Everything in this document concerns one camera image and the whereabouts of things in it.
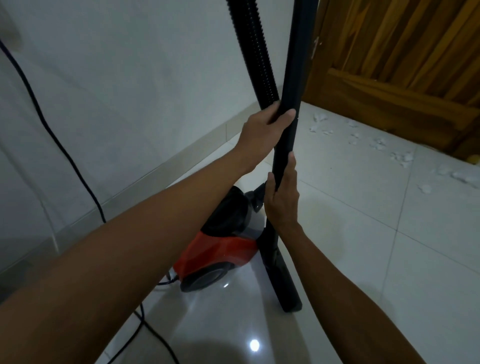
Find person's right hand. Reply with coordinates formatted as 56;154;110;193
263;151;304;235

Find person's left hand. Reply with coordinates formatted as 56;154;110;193
236;100;297;173

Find red and black vacuum cleaner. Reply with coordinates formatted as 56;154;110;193
172;0;320;314

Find person's left forearm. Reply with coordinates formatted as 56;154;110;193
0;149;260;364

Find person's right forearm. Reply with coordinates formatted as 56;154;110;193
281;223;428;364

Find scattered white paper scraps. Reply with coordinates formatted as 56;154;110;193
308;110;480;196

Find brown wooden door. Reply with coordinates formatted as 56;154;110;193
301;0;480;162

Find black power cord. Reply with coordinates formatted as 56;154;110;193
0;37;181;364

